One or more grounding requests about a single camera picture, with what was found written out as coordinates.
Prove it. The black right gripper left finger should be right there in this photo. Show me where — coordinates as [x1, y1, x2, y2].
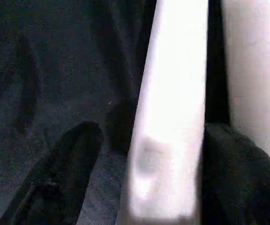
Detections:
[0, 121, 105, 225]

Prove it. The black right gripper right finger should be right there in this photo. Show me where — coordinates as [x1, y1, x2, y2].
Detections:
[198, 122, 270, 225]

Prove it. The white plastic table leg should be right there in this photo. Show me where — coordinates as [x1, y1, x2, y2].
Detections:
[220, 0, 270, 170]
[120, 0, 209, 225]

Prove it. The black mat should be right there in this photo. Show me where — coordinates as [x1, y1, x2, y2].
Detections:
[0, 0, 234, 225]

